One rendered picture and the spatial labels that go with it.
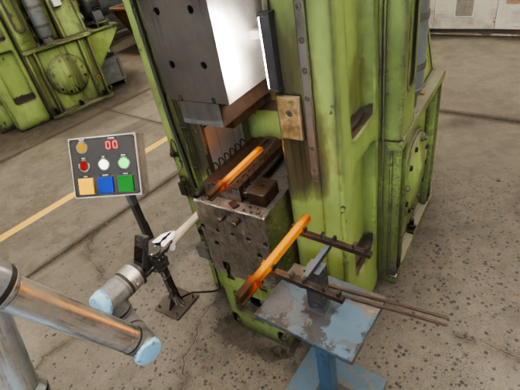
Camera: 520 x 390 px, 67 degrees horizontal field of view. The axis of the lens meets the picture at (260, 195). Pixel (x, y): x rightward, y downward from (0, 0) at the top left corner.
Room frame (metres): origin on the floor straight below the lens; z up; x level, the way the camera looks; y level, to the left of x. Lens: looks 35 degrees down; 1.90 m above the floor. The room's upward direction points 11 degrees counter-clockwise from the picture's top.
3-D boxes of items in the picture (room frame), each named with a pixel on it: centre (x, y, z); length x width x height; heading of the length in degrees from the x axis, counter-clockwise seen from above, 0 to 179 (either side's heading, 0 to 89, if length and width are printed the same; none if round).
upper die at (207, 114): (1.59, 0.03, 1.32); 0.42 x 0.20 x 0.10; 142
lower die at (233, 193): (1.59, 0.03, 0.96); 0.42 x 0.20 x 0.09; 142
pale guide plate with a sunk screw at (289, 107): (1.34, -0.17, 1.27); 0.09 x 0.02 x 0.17; 52
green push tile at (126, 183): (1.56, 0.58, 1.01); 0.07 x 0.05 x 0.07; 77
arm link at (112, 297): (0.91, 0.54, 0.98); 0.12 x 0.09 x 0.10; 142
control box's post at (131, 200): (1.71, 0.65, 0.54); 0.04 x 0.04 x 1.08; 52
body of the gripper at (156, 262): (1.04, 0.43, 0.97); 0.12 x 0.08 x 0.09; 142
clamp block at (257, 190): (1.36, -0.02, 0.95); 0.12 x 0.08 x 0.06; 142
